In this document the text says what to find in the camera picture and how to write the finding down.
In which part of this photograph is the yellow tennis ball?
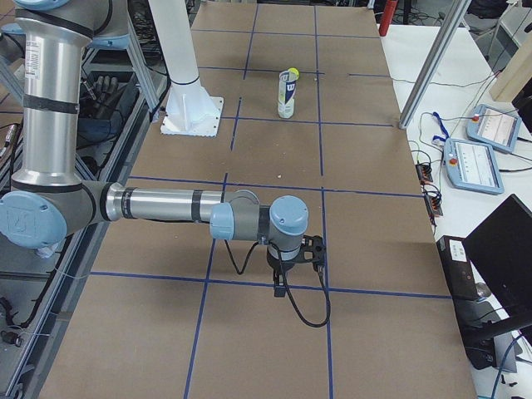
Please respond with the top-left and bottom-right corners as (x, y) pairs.
(288, 67), (300, 80)

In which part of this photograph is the clear tennis ball can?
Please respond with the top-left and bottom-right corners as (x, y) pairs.
(278, 70), (297, 119)

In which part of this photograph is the lower orange terminal board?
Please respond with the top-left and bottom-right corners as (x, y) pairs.
(424, 191), (443, 218)

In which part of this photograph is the orange terminal board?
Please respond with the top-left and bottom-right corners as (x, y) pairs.
(416, 163), (433, 184)
(424, 191), (443, 218)

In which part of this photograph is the black computer box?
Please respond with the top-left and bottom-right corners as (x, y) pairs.
(436, 235), (483, 302)

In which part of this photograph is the brown cardboard table cover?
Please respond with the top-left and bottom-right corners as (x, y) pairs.
(37, 3), (479, 399)

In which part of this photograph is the upper orange terminal board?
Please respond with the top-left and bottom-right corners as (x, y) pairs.
(416, 163), (433, 184)

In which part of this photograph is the black monitor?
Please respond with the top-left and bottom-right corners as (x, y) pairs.
(463, 194), (531, 315)

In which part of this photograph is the near teach pendant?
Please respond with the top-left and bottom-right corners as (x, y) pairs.
(443, 138), (505, 195)

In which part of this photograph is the teach pendant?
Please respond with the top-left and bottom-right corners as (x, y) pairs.
(443, 138), (505, 195)
(466, 104), (522, 154)

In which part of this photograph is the far teach pendant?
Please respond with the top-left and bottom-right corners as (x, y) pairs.
(466, 104), (522, 154)

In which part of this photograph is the red cylinder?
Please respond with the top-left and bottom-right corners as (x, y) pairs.
(379, 0), (398, 37)

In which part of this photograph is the wooden block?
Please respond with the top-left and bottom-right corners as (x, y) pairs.
(490, 33), (532, 102)

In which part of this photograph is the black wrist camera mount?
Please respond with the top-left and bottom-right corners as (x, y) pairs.
(299, 235), (326, 272)

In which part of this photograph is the black looping gripper cable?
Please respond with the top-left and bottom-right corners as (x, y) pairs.
(224, 240), (332, 328)

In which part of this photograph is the white pedestal column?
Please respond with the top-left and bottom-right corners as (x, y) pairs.
(149, 0), (224, 137)

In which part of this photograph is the blue lanyard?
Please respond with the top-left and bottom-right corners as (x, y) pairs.
(430, 111), (449, 145)

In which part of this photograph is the blue network cable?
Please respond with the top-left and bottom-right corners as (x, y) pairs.
(488, 334), (523, 399)

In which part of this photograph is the aluminium frame post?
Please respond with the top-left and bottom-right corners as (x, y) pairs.
(398, 0), (471, 130)

